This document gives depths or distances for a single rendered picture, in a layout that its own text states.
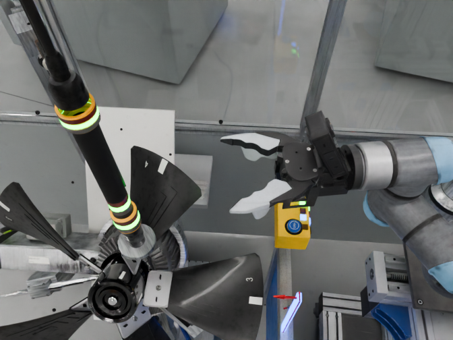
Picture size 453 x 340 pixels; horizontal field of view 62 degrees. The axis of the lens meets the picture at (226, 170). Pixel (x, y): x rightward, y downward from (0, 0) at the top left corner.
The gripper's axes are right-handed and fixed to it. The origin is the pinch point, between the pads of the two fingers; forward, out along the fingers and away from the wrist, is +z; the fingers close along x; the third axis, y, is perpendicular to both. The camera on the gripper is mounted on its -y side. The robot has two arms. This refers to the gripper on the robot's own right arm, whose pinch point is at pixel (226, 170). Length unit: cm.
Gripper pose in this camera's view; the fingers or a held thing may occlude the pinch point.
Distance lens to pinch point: 55.6
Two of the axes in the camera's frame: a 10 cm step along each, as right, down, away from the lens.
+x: -1.0, -8.1, 5.8
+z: -9.9, 0.8, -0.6
